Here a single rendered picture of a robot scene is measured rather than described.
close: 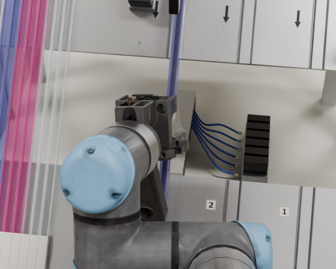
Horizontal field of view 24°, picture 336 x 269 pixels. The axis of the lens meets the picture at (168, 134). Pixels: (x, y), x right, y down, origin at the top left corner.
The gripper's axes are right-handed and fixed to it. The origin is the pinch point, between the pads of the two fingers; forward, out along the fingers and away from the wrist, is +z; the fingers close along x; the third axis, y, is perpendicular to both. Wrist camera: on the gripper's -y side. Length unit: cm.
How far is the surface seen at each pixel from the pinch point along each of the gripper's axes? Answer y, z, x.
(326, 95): -3, 59, -21
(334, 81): 0, 58, -23
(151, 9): 17.9, 8.4, 3.8
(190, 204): -11.1, 1.9, -2.6
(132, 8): 18.2, 8.1, 6.8
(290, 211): -12.3, 3.8, -17.5
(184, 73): 1, 64, 11
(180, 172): -13.2, 29.3, 5.0
